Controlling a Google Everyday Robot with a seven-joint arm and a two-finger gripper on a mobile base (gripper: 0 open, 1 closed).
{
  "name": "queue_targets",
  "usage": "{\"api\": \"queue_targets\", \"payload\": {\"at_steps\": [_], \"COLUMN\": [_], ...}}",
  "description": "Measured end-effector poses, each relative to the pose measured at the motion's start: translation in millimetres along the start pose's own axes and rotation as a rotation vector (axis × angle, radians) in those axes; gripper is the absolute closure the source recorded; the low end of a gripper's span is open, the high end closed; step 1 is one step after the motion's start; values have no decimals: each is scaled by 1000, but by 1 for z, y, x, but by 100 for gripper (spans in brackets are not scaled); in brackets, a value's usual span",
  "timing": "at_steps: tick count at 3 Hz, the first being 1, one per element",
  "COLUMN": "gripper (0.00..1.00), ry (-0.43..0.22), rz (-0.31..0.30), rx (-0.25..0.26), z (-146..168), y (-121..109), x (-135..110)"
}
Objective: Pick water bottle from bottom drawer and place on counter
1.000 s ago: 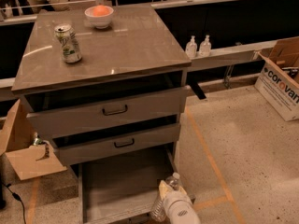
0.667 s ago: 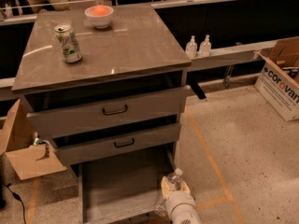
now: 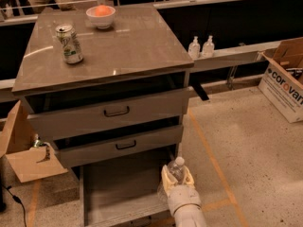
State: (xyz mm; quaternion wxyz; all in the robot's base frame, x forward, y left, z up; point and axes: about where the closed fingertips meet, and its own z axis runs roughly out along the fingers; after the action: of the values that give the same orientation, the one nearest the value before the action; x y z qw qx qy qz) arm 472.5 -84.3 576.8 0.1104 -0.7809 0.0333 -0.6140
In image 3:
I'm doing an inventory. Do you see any white bowl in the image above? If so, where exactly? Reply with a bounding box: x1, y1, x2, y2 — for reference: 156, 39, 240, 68
86, 6, 116, 29

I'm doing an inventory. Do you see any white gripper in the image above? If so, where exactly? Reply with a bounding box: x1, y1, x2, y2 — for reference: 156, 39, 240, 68
161, 165, 202, 217

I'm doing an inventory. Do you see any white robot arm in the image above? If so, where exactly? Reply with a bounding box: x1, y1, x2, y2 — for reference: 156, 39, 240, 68
161, 165, 207, 227

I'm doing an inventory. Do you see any green white soda can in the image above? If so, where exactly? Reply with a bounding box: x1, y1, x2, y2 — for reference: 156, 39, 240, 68
56, 24, 83, 64

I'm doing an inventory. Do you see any grey drawer cabinet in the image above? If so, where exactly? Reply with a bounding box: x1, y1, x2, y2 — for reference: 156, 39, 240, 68
11, 4, 199, 227

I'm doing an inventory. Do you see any bottom open grey drawer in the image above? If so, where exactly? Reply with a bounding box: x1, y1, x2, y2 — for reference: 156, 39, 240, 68
79, 147, 190, 227

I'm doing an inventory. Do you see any brown cardboard box left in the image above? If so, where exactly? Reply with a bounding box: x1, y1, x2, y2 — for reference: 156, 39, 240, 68
0, 101, 67, 183

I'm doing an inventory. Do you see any sanitizer pump bottle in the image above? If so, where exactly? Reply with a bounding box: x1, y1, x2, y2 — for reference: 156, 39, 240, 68
188, 36, 201, 59
202, 35, 215, 58

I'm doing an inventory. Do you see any top grey drawer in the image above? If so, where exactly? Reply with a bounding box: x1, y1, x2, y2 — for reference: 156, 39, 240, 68
27, 88, 189, 140

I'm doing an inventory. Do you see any orange fruit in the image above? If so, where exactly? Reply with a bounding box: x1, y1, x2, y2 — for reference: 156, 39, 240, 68
95, 5, 112, 16

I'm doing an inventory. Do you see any left sanitizer pump bottle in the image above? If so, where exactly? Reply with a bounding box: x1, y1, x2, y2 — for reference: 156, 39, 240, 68
188, 36, 201, 59

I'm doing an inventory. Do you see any middle grey drawer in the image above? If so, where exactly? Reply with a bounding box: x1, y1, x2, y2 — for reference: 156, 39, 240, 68
55, 125, 183, 167

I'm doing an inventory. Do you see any white corovan cardboard box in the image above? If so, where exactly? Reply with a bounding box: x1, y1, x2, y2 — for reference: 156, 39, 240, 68
258, 37, 303, 123

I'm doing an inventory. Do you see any clear plastic water bottle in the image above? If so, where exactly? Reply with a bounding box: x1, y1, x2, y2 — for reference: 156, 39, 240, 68
157, 156, 185, 202

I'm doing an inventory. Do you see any right sanitizer pump bottle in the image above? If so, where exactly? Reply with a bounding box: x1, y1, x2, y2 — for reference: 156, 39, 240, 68
202, 35, 215, 58

